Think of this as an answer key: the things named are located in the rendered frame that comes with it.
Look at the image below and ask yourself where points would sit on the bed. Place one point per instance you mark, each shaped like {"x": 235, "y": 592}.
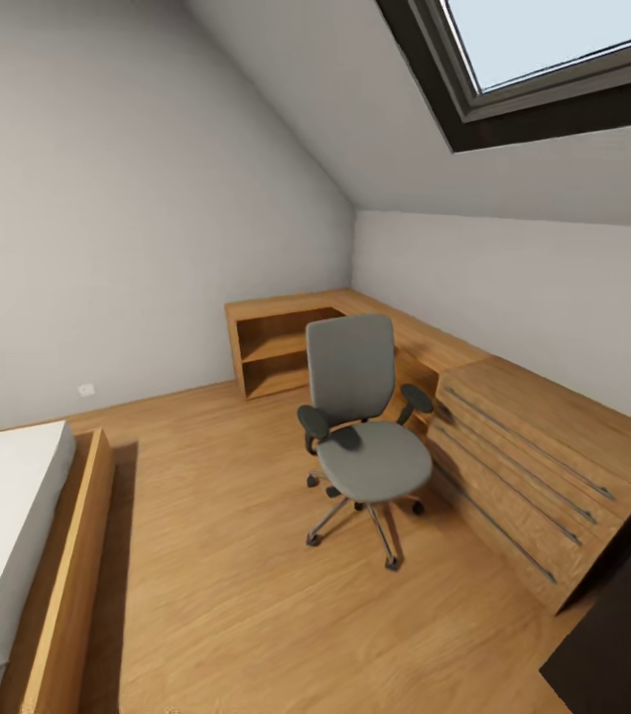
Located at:
{"x": 55, "y": 491}

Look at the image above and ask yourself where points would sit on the swivel chair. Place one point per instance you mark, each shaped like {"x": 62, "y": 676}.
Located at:
{"x": 352, "y": 379}

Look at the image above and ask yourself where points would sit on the bookcase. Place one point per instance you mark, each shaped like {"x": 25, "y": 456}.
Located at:
{"x": 268, "y": 342}
{"x": 421, "y": 353}
{"x": 345, "y": 302}

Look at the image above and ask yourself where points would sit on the fixed window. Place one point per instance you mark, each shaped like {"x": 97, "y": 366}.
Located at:
{"x": 501, "y": 72}

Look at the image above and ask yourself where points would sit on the cabinet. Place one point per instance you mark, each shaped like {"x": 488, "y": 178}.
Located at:
{"x": 540, "y": 473}
{"x": 591, "y": 669}

